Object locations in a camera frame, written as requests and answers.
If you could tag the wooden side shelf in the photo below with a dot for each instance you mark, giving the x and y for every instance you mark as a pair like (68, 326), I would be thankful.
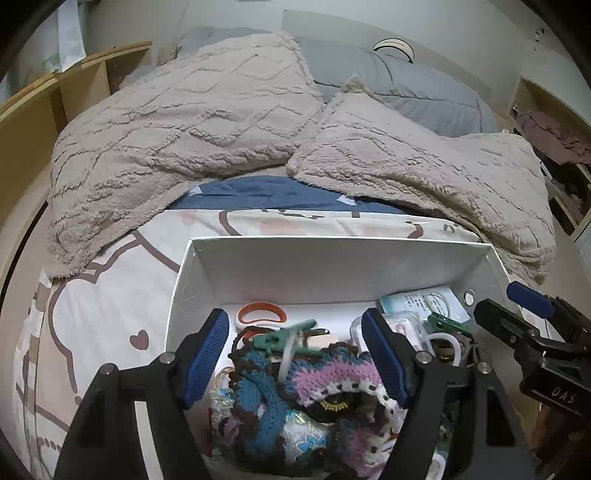
(32, 119)

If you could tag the closet shelf with clothes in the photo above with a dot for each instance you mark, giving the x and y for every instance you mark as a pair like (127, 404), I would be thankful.
(561, 140)

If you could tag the grey pillow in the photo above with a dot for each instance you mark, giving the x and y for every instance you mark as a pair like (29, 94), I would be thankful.
(429, 97)

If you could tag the green clothes peg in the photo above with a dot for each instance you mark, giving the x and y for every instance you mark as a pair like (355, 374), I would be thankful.
(275, 342)

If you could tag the white paper shopping bag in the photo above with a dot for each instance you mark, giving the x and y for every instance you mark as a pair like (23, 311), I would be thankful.
(56, 45)

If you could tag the white medicine sachet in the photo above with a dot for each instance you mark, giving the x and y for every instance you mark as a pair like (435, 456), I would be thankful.
(424, 302)

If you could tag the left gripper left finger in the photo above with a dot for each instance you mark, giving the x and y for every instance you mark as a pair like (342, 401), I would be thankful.
(103, 440)

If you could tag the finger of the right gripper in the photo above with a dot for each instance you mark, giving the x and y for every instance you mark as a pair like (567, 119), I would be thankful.
(505, 325)
(533, 301)

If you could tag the purple crochet octopus toy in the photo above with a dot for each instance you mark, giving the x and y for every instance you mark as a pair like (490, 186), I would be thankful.
(362, 440)

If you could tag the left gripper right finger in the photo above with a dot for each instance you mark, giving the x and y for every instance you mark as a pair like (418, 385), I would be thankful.
(487, 441)

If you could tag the white headphones on bed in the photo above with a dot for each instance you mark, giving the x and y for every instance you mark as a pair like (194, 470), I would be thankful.
(398, 44)

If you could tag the beige textured blanket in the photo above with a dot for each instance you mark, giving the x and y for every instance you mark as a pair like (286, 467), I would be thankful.
(246, 104)

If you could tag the round black tin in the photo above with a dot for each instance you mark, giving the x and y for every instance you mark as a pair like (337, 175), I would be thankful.
(339, 404)

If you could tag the white cardboard shoe box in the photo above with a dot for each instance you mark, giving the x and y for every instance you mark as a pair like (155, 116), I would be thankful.
(332, 280)

